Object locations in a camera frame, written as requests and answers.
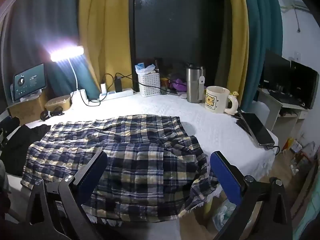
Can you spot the white charger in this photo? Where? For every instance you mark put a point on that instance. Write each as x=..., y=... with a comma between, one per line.
x=103, y=87

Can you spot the dark window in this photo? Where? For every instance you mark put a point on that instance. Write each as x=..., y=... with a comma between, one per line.
x=175, y=25

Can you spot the white textured tablecloth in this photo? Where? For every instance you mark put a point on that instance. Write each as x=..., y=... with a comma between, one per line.
x=212, y=130

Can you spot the black smartphone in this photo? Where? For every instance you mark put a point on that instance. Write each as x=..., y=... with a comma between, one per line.
x=257, y=128

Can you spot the teal curtain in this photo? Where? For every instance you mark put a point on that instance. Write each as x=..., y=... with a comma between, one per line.
x=45, y=17
x=262, y=30

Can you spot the black charger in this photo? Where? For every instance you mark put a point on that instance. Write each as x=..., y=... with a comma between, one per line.
x=118, y=84

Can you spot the white power strip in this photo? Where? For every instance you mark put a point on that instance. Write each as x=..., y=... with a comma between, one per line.
x=117, y=94

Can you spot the stainless steel tumbler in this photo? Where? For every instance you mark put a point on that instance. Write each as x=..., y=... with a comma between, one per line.
x=194, y=85

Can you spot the cream bear print mug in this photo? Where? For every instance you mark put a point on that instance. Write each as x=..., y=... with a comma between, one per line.
x=216, y=100

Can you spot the yellow curtain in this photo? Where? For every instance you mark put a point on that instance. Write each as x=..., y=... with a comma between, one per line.
x=236, y=30
x=105, y=30

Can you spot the small orange jar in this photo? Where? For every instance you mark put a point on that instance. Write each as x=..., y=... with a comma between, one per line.
x=164, y=83

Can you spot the brown cardboard box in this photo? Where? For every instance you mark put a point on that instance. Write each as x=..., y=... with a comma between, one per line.
x=27, y=108

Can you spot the white paper box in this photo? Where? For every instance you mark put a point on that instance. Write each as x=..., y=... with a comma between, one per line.
x=180, y=94

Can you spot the black keyboard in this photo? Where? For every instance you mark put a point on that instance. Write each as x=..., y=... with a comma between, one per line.
x=285, y=97

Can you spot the grey side desk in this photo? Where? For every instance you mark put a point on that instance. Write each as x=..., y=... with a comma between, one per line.
x=272, y=105

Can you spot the black cloth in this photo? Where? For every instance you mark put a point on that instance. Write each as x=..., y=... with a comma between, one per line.
x=20, y=140

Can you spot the white perforated basket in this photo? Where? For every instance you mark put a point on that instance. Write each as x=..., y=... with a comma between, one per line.
x=149, y=85

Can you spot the black computer monitor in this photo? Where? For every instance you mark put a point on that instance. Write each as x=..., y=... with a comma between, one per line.
x=273, y=70
x=303, y=85

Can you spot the white desk lamp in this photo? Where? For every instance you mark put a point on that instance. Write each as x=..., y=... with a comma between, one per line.
x=67, y=52

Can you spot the black tablet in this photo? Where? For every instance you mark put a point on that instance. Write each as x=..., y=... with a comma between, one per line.
x=28, y=81

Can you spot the purple cloth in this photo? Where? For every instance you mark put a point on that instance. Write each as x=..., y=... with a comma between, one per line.
x=178, y=84

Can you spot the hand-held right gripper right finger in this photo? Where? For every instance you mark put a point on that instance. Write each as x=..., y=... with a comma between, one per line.
x=225, y=177

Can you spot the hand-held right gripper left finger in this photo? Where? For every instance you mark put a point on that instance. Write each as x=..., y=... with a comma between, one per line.
x=93, y=177

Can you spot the blue white plastic bags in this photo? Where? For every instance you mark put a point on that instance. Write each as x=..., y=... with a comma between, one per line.
x=144, y=68

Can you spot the blue yellow plaid pants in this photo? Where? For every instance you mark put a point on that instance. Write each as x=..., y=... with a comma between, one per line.
x=140, y=155

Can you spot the brown lidded food container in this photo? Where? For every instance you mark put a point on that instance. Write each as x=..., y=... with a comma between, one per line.
x=58, y=103

